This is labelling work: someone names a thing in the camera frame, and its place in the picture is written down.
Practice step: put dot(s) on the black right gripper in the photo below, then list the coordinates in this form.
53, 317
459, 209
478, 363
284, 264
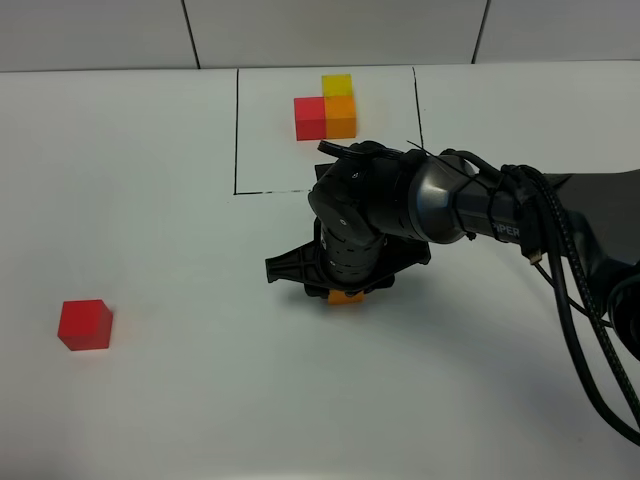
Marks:
362, 235

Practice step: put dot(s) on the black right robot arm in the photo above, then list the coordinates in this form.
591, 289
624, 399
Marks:
454, 195

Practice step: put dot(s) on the orange template block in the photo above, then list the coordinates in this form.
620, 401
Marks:
341, 117

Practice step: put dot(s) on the red template block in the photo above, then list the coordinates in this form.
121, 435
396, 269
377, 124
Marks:
310, 118

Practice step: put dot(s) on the yellow template block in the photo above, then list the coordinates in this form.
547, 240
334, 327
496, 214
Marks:
337, 85

